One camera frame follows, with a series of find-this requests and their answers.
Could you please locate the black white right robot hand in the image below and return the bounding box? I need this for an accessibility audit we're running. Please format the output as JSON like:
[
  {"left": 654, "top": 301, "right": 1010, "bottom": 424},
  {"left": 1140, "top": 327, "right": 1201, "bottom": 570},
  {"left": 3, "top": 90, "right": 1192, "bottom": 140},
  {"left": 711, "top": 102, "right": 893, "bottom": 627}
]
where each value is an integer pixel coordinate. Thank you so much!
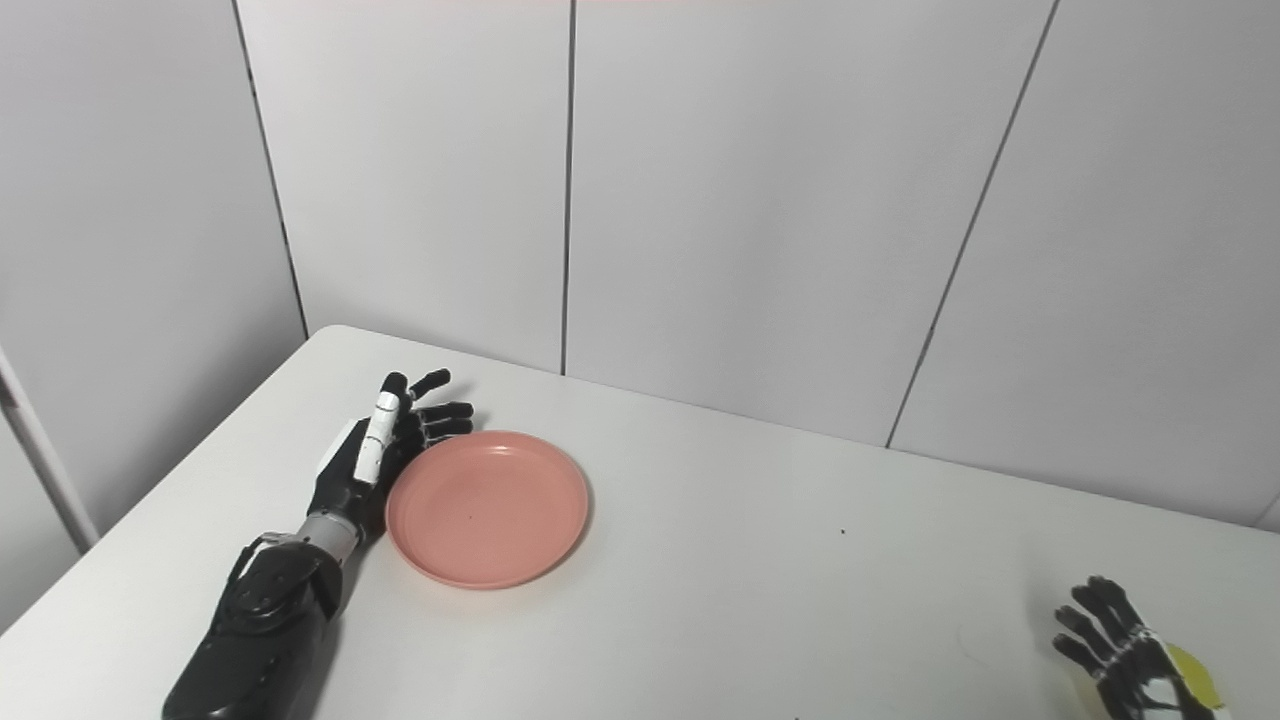
[{"left": 1052, "top": 576, "right": 1231, "bottom": 720}]

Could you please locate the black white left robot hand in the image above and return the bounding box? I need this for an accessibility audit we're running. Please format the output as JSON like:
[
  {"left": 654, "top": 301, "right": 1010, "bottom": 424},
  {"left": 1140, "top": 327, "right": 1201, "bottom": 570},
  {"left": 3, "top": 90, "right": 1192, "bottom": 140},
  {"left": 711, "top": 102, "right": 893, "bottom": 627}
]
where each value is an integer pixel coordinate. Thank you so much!
[{"left": 305, "top": 368, "right": 475, "bottom": 546}]

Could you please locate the yellow lemon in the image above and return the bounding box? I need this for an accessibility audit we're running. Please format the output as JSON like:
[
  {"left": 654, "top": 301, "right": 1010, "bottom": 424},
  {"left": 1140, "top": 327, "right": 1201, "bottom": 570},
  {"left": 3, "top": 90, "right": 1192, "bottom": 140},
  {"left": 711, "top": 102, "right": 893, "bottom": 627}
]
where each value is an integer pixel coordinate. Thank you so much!
[{"left": 1165, "top": 643, "right": 1223, "bottom": 711}]

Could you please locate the pink round plate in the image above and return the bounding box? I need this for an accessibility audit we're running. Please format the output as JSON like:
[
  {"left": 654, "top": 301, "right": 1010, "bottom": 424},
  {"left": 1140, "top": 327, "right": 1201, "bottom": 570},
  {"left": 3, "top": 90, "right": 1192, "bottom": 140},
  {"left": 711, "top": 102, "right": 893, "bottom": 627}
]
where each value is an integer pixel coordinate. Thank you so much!
[{"left": 385, "top": 430, "right": 591, "bottom": 591}]

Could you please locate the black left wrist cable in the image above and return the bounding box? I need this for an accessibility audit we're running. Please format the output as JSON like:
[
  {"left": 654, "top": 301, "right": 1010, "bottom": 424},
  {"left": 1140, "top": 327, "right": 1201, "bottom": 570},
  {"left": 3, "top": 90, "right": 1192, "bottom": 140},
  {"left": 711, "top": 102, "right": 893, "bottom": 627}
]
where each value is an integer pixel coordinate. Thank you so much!
[{"left": 225, "top": 533, "right": 301, "bottom": 601}]

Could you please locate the white metal post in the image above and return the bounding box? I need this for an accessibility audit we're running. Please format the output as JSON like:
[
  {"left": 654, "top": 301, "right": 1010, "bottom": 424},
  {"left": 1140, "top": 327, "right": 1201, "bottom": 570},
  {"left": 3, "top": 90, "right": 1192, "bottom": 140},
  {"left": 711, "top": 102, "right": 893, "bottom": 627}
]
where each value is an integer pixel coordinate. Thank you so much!
[{"left": 0, "top": 345, "right": 99, "bottom": 553}]

